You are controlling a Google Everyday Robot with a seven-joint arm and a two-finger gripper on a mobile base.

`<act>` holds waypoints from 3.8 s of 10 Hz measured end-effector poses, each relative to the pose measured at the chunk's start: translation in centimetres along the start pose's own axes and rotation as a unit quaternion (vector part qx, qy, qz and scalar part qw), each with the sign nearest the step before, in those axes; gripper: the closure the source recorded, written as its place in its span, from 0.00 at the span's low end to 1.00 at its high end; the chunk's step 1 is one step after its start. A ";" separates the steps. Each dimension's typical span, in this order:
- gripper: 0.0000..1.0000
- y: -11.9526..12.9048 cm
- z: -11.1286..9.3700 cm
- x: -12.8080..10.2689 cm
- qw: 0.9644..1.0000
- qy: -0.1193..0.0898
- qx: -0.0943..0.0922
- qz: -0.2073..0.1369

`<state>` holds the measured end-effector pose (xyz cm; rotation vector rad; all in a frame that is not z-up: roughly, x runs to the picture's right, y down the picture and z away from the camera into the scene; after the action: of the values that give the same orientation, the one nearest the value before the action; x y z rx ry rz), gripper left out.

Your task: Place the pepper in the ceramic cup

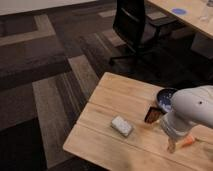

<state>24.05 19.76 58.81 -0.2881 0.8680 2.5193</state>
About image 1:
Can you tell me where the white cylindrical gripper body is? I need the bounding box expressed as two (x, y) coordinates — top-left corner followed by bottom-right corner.
(160, 111), (195, 140)

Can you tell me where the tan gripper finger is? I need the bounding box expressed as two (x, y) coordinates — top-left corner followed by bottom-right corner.
(167, 138), (176, 153)

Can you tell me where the orange pepper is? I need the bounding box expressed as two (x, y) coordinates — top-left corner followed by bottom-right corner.
(177, 135), (195, 148)

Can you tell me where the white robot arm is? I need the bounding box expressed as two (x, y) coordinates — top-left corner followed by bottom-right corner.
(160, 85), (213, 153)

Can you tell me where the dark brown square cup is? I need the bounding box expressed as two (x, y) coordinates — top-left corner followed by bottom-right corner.
(144, 107), (161, 124)

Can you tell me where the blue ceramic bowl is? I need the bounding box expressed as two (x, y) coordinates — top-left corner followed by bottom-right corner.
(156, 88), (176, 113)

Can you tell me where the white sponge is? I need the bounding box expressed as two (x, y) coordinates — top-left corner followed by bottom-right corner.
(111, 116), (133, 137)

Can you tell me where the clear drinking glass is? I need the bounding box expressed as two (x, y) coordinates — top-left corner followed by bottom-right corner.
(200, 0), (213, 22)

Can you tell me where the blue round coaster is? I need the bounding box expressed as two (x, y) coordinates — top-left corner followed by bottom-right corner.
(172, 8), (186, 15)

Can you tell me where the black office chair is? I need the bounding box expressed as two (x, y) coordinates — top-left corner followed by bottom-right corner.
(113, 0), (175, 61)

